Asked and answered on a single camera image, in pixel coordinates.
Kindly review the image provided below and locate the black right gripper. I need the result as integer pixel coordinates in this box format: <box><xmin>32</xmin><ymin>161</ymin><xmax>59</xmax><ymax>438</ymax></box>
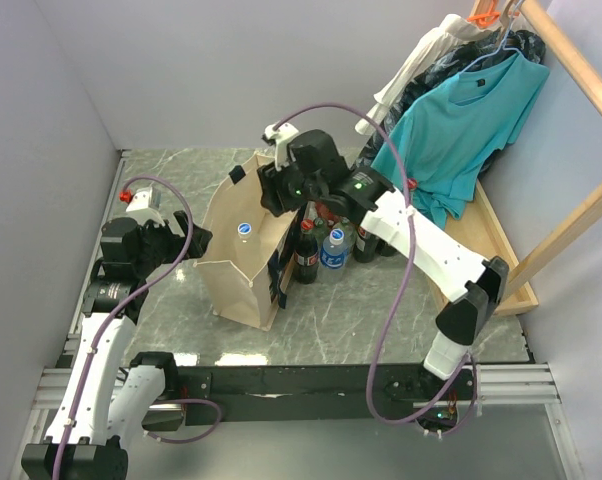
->
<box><xmin>256</xmin><ymin>152</ymin><xmax>325</xmax><ymax>218</ymax></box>

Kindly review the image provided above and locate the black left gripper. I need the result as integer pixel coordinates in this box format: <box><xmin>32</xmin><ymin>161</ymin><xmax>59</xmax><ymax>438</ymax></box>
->
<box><xmin>133</xmin><ymin>209</ymin><xmax>211</xmax><ymax>276</ymax></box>

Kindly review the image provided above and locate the clear green-capped glass bottle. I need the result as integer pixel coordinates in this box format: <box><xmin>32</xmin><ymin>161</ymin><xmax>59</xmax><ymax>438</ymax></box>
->
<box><xmin>313</xmin><ymin>217</ymin><xmax>330</xmax><ymax>250</ymax></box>

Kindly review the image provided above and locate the beige canvas tote bag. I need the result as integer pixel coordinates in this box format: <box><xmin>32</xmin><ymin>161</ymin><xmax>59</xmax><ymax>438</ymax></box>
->
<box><xmin>195</xmin><ymin>154</ymin><xmax>299</xmax><ymax>331</ymax></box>

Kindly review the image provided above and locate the cola bottle red cap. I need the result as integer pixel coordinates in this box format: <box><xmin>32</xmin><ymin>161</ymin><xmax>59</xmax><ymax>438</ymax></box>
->
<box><xmin>353</xmin><ymin>226</ymin><xmax>379</xmax><ymax>264</ymax></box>
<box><xmin>378</xmin><ymin>178</ymin><xmax>419</xmax><ymax>258</ymax></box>
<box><xmin>293</xmin><ymin>219</ymin><xmax>319</xmax><ymax>284</ymax></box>

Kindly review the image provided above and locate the pocari bottle blue cap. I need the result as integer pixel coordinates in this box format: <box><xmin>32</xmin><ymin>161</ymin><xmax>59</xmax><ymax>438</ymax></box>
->
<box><xmin>319</xmin><ymin>228</ymin><xmax>348</xmax><ymax>284</ymax></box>
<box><xmin>235</xmin><ymin>222</ymin><xmax>262</xmax><ymax>276</ymax></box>

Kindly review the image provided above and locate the cola bottle red cap front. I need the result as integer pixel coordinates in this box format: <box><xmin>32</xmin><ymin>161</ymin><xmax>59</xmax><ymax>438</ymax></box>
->
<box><xmin>353</xmin><ymin>226</ymin><xmax>379</xmax><ymax>264</ymax></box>

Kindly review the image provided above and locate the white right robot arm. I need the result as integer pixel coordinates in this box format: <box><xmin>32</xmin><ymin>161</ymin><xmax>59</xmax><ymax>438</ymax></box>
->
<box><xmin>258</xmin><ymin>123</ymin><xmax>509</xmax><ymax>398</ymax></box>

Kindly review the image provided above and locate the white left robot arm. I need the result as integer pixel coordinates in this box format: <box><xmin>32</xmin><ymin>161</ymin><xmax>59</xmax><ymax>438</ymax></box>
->
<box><xmin>21</xmin><ymin>209</ymin><xmax>212</xmax><ymax>479</ymax></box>

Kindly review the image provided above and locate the red plaid folded cloth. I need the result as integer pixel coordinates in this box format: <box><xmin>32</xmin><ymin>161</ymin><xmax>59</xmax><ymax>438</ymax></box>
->
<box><xmin>314</xmin><ymin>202</ymin><xmax>343</xmax><ymax>228</ymax></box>

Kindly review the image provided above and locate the turquoise t-shirt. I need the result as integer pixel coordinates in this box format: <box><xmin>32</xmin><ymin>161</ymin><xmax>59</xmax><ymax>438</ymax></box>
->
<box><xmin>389</xmin><ymin>53</ymin><xmax>550</xmax><ymax>229</ymax></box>

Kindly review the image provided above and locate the wooden clothes rack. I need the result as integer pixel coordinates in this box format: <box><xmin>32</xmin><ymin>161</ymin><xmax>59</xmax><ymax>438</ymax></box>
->
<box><xmin>447</xmin><ymin>1</ymin><xmax>602</xmax><ymax>315</ymax></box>

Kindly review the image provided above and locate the white garment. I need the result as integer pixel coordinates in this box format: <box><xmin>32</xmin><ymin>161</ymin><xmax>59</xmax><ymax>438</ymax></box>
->
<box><xmin>367</xmin><ymin>14</ymin><xmax>497</xmax><ymax>124</ymax></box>

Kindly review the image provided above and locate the dark floral shirt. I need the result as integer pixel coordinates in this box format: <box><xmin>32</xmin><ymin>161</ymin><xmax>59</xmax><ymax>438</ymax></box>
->
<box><xmin>355</xmin><ymin>30</ymin><xmax>546</xmax><ymax>179</ymax></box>

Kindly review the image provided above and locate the orange hanger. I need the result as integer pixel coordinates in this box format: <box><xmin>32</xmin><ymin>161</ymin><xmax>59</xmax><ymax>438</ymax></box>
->
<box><xmin>467</xmin><ymin>0</ymin><xmax>500</xmax><ymax>28</ymax></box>

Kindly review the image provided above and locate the light blue hanger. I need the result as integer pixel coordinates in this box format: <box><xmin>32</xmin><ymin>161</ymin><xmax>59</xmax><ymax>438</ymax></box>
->
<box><xmin>457</xmin><ymin>1</ymin><xmax>539</xmax><ymax>75</ymax></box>

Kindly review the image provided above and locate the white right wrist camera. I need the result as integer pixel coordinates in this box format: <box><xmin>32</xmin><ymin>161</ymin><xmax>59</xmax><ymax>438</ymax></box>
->
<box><xmin>262</xmin><ymin>123</ymin><xmax>300</xmax><ymax>171</ymax></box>

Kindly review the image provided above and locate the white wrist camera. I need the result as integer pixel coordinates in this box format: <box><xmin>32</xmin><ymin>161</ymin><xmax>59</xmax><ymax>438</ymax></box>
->
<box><xmin>262</xmin><ymin>123</ymin><xmax>300</xmax><ymax>171</ymax></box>
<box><xmin>119</xmin><ymin>187</ymin><xmax>165</xmax><ymax>226</ymax></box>

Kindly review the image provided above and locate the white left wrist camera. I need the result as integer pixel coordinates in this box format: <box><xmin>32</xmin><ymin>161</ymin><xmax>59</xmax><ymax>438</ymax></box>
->
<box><xmin>119</xmin><ymin>187</ymin><xmax>165</xmax><ymax>226</ymax></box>

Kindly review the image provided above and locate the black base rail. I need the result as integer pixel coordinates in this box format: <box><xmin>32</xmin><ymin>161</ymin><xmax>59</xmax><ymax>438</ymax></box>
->
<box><xmin>140</xmin><ymin>364</ymin><xmax>477</xmax><ymax>432</ymax></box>

